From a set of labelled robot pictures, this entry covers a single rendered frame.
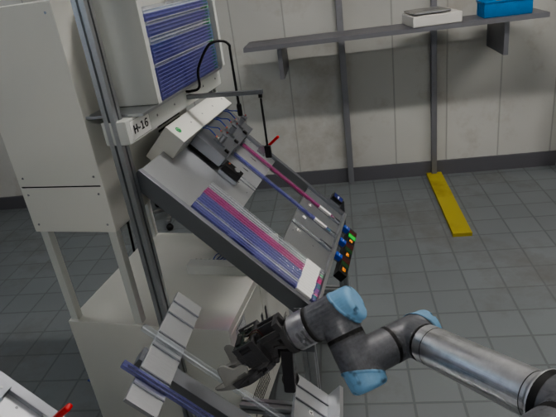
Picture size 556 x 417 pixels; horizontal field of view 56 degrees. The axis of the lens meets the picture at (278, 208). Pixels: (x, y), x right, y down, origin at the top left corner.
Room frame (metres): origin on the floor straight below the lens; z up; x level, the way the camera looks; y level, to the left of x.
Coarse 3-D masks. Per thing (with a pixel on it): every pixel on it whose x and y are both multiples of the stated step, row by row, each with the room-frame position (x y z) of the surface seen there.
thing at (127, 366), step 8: (128, 368) 0.79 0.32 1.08; (136, 368) 0.80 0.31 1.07; (136, 376) 0.79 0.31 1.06; (144, 376) 0.79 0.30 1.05; (152, 384) 0.79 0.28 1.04; (160, 384) 0.79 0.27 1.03; (160, 392) 0.78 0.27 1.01; (168, 392) 0.78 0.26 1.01; (176, 392) 0.79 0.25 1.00; (176, 400) 0.78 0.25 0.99; (184, 400) 0.78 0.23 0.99; (192, 408) 0.78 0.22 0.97; (200, 408) 0.78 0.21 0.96; (200, 416) 0.77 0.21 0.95; (208, 416) 0.78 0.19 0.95
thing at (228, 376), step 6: (222, 366) 0.85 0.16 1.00; (240, 366) 0.85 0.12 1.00; (246, 366) 0.85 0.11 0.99; (222, 372) 0.85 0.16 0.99; (228, 372) 0.85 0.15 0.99; (234, 372) 0.85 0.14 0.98; (240, 372) 0.85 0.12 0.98; (246, 372) 0.84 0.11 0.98; (222, 378) 0.85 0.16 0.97; (228, 378) 0.85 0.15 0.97; (234, 378) 0.84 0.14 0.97; (240, 378) 0.84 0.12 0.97; (222, 384) 0.86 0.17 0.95; (228, 384) 0.84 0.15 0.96; (216, 390) 0.86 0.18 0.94; (222, 390) 0.85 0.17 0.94; (228, 390) 0.84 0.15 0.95
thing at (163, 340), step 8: (144, 328) 0.90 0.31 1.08; (152, 328) 0.91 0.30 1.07; (152, 336) 0.90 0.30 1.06; (160, 336) 0.90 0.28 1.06; (168, 344) 0.89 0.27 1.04; (176, 344) 0.90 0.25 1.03; (176, 352) 0.89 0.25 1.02; (184, 352) 0.89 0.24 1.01; (192, 360) 0.89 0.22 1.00; (200, 360) 0.90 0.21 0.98; (200, 368) 0.88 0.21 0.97; (208, 368) 0.89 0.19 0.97; (216, 376) 0.88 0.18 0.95; (240, 392) 0.87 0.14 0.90; (248, 392) 0.88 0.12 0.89; (248, 400) 0.87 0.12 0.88; (256, 400) 0.87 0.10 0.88; (264, 408) 0.86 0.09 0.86; (272, 408) 0.87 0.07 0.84; (272, 416) 0.86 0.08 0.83; (280, 416) 0.86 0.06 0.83
